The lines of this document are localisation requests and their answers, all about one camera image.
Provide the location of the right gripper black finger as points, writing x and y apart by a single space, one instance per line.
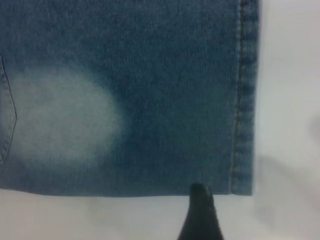
202 215

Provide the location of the blue denim shorts with print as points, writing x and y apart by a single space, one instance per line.
150 75

